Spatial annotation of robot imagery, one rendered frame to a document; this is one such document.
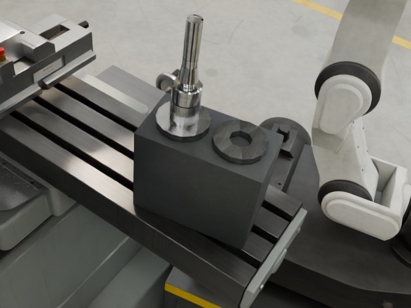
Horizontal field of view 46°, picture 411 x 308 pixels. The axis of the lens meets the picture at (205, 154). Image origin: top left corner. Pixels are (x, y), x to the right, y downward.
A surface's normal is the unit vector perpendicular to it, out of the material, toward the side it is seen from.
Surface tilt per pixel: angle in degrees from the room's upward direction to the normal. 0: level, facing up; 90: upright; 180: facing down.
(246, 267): 0
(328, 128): 90
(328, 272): 0
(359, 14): 115
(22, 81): 90
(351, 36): 90
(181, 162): 90
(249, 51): 0
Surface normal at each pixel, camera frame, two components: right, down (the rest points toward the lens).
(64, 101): 0.11, -0.69
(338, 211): -0.38, 0.64
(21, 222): 0.83, 0.47
